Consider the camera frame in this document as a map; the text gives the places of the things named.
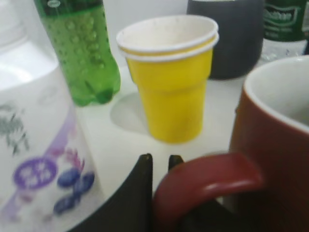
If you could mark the red ceramic mug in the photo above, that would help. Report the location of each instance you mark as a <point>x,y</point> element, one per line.
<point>262,183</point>

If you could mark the white blueberry yogurt bottle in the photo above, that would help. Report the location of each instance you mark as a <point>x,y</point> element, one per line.
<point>48,182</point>

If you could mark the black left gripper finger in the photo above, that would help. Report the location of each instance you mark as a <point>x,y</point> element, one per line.
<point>129,209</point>

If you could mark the yellow paper cup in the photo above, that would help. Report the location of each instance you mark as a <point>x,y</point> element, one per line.
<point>170,59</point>

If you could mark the dark grey mug rear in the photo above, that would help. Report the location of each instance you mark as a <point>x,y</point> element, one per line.
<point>241,33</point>

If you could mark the green soda bottle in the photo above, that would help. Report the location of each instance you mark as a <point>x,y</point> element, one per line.
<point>77,30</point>

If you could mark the clear water bottle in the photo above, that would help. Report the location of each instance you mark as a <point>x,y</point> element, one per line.
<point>286,29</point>

